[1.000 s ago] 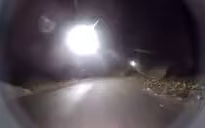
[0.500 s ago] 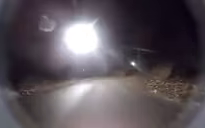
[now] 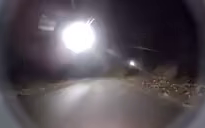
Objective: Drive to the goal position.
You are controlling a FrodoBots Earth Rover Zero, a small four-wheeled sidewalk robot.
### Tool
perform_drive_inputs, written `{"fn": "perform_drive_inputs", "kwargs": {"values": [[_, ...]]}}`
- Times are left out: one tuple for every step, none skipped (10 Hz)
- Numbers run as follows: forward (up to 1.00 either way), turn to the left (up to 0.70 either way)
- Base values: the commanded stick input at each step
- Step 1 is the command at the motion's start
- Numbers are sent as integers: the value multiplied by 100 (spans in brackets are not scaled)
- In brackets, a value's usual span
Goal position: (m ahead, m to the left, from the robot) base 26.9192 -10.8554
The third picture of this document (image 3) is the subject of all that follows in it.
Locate bright street lamp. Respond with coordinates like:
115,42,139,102
61,20,98,54

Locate grey asphalt road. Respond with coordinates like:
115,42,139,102
16,77,192,128

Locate leaf-strewn roadside bank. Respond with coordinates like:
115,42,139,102
139,66,205,108

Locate pale roadside verge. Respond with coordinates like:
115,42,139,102
9,78,75,98

